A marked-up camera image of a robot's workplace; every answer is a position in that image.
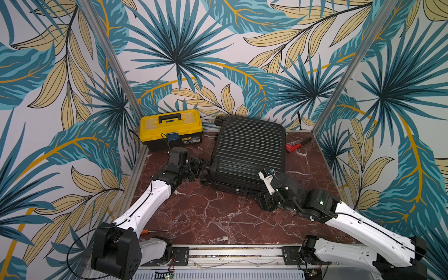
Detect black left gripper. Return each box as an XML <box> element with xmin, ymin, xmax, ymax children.
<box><xmin>180</xmin><ymin>154</ymin><xmax>207</xmax><ymax>182</ymax></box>

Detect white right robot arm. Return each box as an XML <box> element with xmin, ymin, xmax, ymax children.
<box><xmin>255</xmin><ymin>169</ymin><xmax>428</xmax><ymax>280</ymax></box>

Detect orange handled screwdriver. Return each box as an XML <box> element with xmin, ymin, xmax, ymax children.
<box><xmin>141</xmin><ymin>229</ymin><xmax>169</xmax><ymax>235</ymax></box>

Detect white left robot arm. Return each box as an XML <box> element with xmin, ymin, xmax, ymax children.
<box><xmin>91</xmin><ymin>148</ymin><xmax>205</xmax><ymax>280</ymax></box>

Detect red pipe wrench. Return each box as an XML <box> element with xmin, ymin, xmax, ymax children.
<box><xmin>285</xmin><ymin>137</ymin><xmax>312</xmax><ymax>153</ymax></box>

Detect black hard-shell suitcase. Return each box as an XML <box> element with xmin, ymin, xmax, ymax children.
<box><xmin>200</xmin><ymin>115</ymin><xmax>286</xmax><ymax>197</ymax></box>

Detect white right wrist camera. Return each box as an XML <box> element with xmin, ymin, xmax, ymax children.
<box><xmin>259</xmin><ymin>169</ymin><xmax>276</xmax><ymax>196</ymax></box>

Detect yellow and black toolbox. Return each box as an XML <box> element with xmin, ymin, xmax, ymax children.
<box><xmin>140</xmin><ymin>109</ymin><xmax>203</xmax><ymax>152</ymax></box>

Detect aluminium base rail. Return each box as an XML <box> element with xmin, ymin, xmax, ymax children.
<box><xmin>80</xmin><ymin>243</ymin><xmax>382</xmax><ymax>280</ymax></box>

